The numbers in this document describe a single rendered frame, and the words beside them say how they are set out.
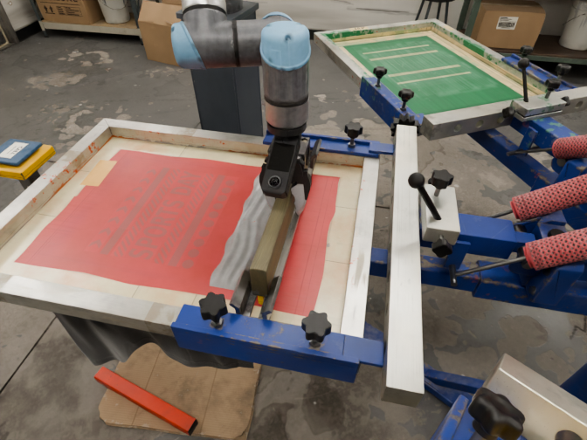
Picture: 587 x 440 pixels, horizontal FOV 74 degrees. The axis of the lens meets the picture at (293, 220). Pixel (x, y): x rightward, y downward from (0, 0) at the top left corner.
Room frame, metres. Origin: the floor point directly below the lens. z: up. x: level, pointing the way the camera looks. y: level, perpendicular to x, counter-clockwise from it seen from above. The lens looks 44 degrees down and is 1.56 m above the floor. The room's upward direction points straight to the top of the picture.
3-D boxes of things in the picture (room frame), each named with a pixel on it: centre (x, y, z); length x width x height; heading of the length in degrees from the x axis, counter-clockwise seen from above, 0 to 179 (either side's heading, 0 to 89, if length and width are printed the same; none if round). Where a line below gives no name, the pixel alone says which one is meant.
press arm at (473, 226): (0.52, -0.33, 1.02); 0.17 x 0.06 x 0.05; 78
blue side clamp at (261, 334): (0.32, 0.04, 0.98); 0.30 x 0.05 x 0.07; 78
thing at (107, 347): (0.45, 0.32, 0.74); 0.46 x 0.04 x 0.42; 78
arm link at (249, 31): (0.71, 0.04, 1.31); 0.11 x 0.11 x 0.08; 7
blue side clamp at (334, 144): (0.86, -0.07, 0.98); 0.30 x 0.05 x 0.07; 78
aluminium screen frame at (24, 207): (0.64, 0.22, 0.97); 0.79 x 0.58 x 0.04; 78
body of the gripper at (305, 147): (0.62, 0.01, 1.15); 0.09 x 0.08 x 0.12; 168
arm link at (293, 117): (0.61, 0.01, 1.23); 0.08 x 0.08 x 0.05
